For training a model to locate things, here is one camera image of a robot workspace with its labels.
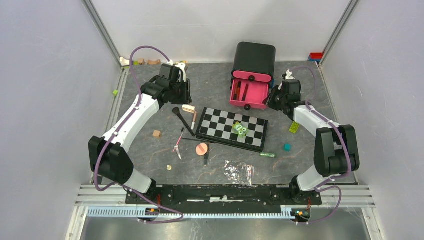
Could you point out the black drawer cabinet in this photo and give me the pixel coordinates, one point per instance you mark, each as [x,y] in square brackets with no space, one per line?
[255,57]

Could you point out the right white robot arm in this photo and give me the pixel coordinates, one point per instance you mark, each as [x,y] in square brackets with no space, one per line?
[336,153]

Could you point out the white toy block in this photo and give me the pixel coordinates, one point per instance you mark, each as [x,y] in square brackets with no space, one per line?
[124,62]

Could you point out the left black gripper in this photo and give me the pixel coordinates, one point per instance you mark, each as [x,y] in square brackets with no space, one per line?
[186,99]

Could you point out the black eyeliner pencil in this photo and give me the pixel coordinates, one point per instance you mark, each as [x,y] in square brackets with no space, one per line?
[206,156]

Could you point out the dark red pencil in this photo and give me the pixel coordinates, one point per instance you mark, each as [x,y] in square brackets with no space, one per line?
[237,91]

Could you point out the green owl toy block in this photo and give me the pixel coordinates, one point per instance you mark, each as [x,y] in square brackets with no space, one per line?
[239,129]

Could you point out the brown wooden cube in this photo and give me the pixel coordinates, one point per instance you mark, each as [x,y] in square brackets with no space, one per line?
[157,134]

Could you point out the wooden arch block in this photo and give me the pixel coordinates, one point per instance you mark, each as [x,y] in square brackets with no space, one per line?
[154,62]

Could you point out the green lego brick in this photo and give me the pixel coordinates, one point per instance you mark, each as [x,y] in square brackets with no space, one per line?
[294,127]

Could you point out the green tube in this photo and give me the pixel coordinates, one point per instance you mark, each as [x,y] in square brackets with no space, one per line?
[267,155]

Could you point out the red lip gloss tube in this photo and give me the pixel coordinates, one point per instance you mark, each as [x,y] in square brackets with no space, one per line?
[244,96]

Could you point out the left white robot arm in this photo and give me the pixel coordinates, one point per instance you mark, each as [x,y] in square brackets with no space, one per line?
[108,154]

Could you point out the clear plastic wrapper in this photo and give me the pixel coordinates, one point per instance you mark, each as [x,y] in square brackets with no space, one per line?
[239,173]

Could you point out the black white chessboard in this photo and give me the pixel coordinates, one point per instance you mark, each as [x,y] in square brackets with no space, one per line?
[216,126]

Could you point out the beige white makeup pen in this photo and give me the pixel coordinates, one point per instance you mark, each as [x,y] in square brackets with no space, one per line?
[194,120]

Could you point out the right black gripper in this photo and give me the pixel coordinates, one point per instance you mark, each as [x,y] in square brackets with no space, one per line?
[269,101]

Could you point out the round pink powder puff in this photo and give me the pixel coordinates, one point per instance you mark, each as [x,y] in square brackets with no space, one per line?
[201,149]

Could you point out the red blue blocks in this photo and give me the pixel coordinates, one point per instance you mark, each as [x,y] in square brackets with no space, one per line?
[315,57]

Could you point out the white lego brick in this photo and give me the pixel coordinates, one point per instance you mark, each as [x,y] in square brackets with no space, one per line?
[189,108]

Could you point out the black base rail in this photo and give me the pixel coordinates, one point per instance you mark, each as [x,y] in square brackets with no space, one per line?
[231,199]

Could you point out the black makeup brush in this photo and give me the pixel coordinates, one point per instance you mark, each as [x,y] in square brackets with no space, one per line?
[176,111]

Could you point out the pink lip gloss wand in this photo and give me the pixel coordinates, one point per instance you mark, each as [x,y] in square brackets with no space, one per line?
[176,147]

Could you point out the teal cube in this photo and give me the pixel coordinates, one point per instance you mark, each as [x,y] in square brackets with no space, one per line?
[287,147]

